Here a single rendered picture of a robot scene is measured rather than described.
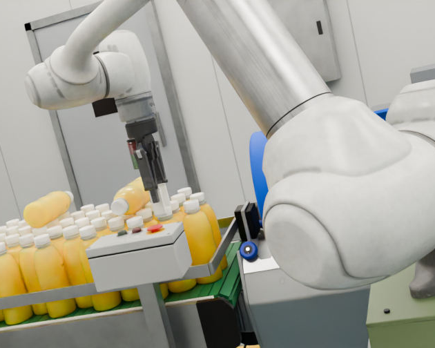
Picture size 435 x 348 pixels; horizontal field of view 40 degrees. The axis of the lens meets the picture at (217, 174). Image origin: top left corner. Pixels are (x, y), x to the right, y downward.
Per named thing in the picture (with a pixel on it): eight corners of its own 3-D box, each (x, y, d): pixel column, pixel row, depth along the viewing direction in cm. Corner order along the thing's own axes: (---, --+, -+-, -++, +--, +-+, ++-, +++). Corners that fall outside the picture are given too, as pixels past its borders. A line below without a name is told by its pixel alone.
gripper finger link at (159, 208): (160, 186, 143) (159, 187, 143) (167, 214, 144) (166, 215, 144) (148, 188, 144) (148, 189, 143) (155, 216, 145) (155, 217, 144)
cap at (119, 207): (131, 205, 146) (129, 207, 145) (122, 216, 147) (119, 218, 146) (119, 195, 146) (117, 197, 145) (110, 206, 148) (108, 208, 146)
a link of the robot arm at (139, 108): (156, 90, 145) (162, 114, 146) (122, 99, 147) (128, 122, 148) (145, 93, 136) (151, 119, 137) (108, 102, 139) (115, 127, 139)
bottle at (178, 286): (194, 288, 145) (176, 216, 143) (166, 294, 146) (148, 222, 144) (198, 278, 152) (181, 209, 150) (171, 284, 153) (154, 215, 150)
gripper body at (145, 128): (148, 118, 138) (158, 157, 139) (159, 114, 146) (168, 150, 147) (119, 125, 140) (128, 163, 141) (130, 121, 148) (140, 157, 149)
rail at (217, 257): (214, 274, 139) (211, 262, 139) (210, 275, 140) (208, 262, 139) (239, 224, 178) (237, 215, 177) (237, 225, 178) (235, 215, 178)
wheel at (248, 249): (255, 239, 147) (257, 242, 148) (237, 242, 148) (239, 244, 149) (257, 256, 145) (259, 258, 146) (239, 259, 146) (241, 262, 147)
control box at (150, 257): (182, 279, 126) (170, 233, 124) (97, 293, 130) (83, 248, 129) (192, 262, 136) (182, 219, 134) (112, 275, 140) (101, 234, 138)
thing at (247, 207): (260, 255, 152) (249, 209, 150) (251, 257, 153) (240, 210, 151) (264, 243, 162) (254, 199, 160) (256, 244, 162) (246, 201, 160)
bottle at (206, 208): (206, 264, 163) (190, 199, 160) (230, 261, 161) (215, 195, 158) (199, 274, 157) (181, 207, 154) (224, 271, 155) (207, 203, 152)
